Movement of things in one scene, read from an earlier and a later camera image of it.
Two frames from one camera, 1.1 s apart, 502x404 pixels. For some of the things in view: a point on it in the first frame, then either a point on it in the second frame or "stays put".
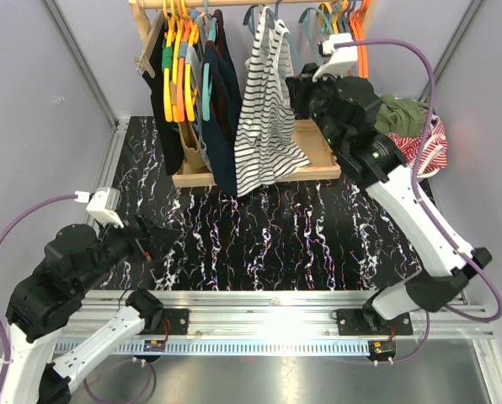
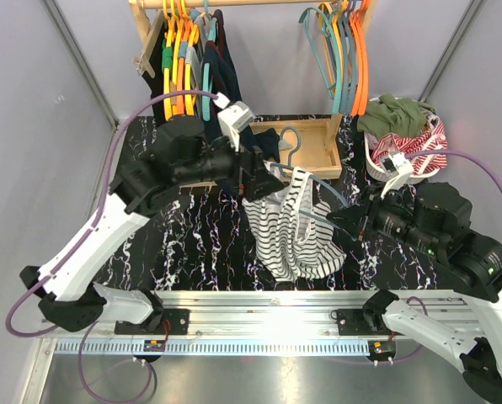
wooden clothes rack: x=320 y=159 stays put
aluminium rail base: x=278 y=322 stays put
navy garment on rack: x=220 y=133 stays put
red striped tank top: x=411 y=148 stays put
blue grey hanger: x=271 y=18 -> x=288 y=167
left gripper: x=152 y=239 -> x=257 y=182
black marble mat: x=332 y=235 stays put
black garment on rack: x=168 y=132 stays put
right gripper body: x=314 y=98 -> x=370 y=199
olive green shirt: x=401 y=116 stays put
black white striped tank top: x=268 y=146 -> x=294 y=231
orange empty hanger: x=358 y=33 stays put
